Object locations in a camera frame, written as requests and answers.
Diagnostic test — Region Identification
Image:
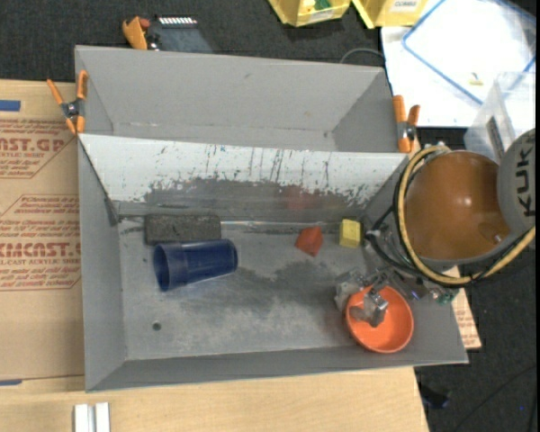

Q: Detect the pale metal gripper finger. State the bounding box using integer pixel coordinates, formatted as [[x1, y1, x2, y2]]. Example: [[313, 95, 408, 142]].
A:
[[334, 269, 375, 312], [351, 286, 390, 329]]

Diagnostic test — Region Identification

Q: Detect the grey metal bin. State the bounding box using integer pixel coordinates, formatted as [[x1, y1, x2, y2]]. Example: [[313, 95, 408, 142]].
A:
[[74, 45, 471, 393]]

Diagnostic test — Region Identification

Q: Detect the yellow small block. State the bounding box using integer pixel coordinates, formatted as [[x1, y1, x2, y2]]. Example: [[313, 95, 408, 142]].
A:
[[338, 218, 364, 249]]

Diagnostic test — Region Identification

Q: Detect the dark green flat block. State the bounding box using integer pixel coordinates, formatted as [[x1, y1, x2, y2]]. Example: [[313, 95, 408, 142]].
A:
[[143, 213, 223, 247]]

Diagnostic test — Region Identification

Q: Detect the brown cardboard board red print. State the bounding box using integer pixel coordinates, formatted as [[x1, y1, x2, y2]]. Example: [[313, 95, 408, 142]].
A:
[[0, 77, 87, 389]]

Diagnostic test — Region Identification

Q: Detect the orange plastic bowl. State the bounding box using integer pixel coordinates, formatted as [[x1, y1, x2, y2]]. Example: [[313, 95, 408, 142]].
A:
[[344, 283, 416, 355]]

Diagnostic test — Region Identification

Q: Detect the orange-red small block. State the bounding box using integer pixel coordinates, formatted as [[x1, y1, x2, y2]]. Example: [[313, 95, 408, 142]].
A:
[[293, 226, 325, 258]]

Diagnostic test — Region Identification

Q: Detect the blue plastic cup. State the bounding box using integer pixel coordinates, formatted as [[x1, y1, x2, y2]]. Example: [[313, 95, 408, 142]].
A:
[[152, 238, 239, 293]]

